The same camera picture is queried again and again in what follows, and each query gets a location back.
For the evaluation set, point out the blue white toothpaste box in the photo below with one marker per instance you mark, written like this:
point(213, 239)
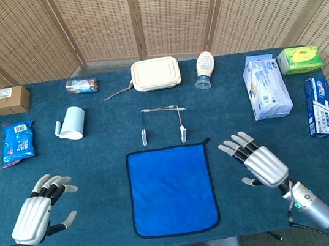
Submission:
point(318, 106)

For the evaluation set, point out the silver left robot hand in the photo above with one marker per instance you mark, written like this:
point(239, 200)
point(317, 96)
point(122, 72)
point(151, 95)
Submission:
point(31, 217)

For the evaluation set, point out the blue snack bag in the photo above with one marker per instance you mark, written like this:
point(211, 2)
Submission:
point(17, 143)

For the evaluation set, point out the clear jar with blue label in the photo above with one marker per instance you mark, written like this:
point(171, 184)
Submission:
point(82, 86)

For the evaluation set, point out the pale blue plastic cup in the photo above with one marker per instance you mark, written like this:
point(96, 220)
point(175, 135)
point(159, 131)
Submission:
point(73, 122)

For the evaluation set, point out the grey slim utensil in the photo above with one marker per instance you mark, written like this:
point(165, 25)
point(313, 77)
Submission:
point(118, 92)

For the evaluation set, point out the green tissue box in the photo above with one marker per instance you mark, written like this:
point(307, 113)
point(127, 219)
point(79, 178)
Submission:
point(299, 61)

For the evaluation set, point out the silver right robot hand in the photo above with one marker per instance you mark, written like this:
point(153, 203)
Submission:
point(265, 165)

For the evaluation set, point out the cream lidded lunch box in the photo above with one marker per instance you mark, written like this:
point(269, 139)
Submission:
point(155, 73)

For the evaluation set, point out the lavender white paper pack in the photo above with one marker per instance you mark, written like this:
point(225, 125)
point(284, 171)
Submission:
point(266, 89)

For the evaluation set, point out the woven wicker folding screen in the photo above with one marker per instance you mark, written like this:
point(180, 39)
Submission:
point(96, 21)

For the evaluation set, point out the brown cardboard box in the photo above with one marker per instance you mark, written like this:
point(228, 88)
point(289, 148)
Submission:
point(9, 101)

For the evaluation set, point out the cream squeeze sauce bottle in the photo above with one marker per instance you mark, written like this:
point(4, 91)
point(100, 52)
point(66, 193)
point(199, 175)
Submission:
point(205, 62)

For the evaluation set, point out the teal tablecloth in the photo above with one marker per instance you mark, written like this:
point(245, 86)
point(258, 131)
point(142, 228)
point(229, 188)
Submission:
point(97, 170)

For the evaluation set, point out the blue towel with black trim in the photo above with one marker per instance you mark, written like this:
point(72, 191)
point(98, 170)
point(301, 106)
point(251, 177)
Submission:
point(171, 190)

